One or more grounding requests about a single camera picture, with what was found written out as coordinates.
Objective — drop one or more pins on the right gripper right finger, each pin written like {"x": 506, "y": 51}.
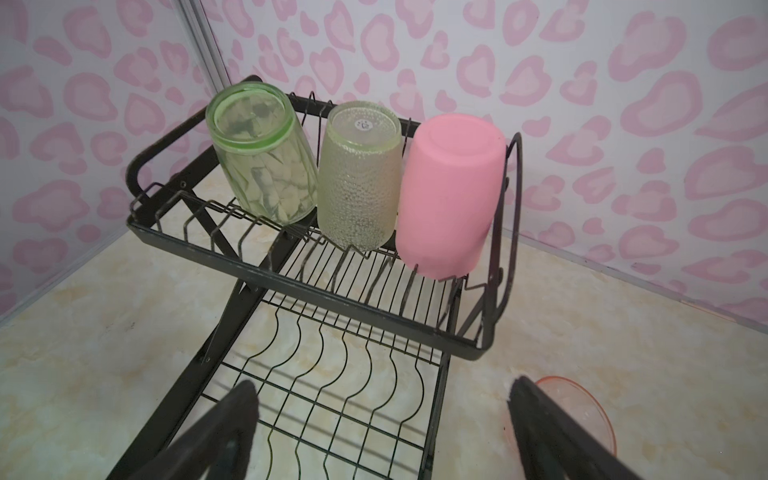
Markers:
{"x": 552, "y": 445}

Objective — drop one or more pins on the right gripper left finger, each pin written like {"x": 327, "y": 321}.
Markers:
{"x": 217, "y": 446}

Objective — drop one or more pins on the clear pink plastic cup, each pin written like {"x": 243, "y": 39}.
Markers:
{"x": 582, "y": 406}

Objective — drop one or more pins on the pale green textured cup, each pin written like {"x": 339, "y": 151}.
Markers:
{"x": 359, "y": 176}

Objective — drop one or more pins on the bright green plastic cup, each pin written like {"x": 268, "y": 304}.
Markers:
{"x": 263, "y": 151}

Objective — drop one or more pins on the black wire dish rack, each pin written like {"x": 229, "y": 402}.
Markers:
{"x": 349, "y": 352}

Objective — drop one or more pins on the aluminium frame post left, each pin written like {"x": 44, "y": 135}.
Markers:
{"x": 195, "y": 21}

